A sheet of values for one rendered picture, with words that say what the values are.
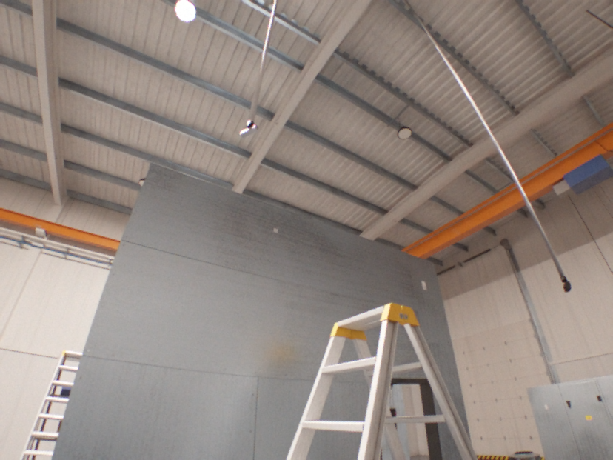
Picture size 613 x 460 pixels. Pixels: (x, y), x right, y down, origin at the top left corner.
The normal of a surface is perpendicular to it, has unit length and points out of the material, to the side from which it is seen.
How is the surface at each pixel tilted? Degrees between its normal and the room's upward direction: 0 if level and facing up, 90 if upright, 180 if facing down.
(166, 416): 90
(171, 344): 90
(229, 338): 90
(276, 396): 90
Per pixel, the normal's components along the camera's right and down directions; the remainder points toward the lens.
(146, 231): 0.52, -0.47
